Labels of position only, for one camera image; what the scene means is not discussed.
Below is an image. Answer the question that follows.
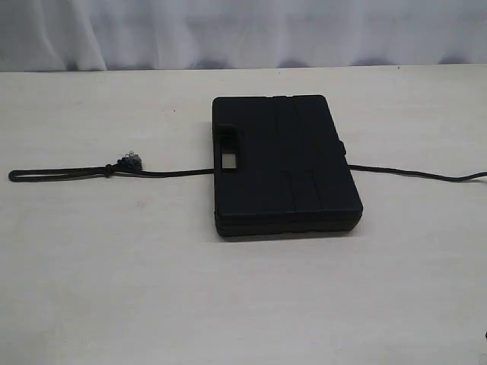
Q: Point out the black plastic carrying case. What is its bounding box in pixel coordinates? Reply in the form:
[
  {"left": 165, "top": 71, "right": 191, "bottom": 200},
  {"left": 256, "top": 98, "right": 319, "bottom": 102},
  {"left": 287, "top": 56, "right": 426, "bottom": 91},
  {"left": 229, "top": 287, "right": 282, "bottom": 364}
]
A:
[{"left": 212, "top": 94, "right": 363, "bottom": 237}]

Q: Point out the white backdrop curtain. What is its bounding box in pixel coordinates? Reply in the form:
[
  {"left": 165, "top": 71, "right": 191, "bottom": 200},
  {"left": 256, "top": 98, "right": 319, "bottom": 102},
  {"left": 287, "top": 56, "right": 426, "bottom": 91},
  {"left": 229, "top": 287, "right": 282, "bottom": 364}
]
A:
[{"left": 1, "top": 1, "right": 486, "bottom": 71}]

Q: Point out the black rope with loop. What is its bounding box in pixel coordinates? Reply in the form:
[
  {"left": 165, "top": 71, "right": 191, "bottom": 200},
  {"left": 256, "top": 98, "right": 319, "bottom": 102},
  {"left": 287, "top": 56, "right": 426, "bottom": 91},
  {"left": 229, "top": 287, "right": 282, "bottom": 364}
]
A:
[{"left": 8, "top": 149, "right": 487, "bottom": 183}]

